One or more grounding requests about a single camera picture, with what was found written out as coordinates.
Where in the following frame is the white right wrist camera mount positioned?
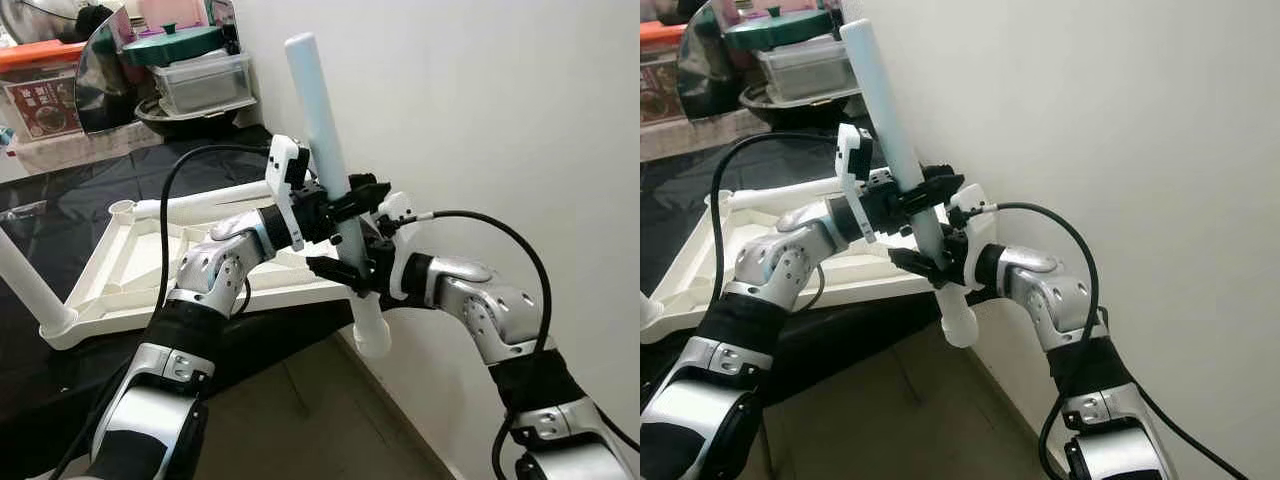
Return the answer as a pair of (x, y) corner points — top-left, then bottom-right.
(945, 182), (1001, 291)
(375, 190), (423, 303)

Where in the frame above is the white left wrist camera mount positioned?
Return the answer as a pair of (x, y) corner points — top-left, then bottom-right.
(265, 135), (311, 251)
(835, 122), (881, 244)

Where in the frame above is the pink plastic container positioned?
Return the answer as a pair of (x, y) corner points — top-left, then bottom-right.
(138, 0), (239, 31)
(745, 0), (846, 19)

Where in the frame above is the black round basin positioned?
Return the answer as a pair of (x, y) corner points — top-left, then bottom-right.
(740, 85), (871, 129)
(135, 95), (261, 141)

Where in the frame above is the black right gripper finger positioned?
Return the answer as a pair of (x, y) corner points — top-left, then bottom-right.
(889, 249), (946, 289)
(306, 257), (369, 295)

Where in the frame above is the beige low bench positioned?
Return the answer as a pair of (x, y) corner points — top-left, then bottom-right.
(10, 125), (166, 176)
(640, 108), (771, 161)

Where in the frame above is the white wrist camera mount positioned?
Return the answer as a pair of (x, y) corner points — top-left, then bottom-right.
(265, 135), (311, 251)
(945, 182), (1001, 291)
(835, 122), (881, 244)
(375, 190), (423, 303)

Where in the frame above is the white plastic table top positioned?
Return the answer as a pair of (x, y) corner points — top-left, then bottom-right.
(645, 190), (961, 346)
(38, 195), (376, 351)

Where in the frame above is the storage box with orange lid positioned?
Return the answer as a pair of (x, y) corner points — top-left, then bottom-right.
(640, 22), (691, 126)
(0, 40), (86, 141)

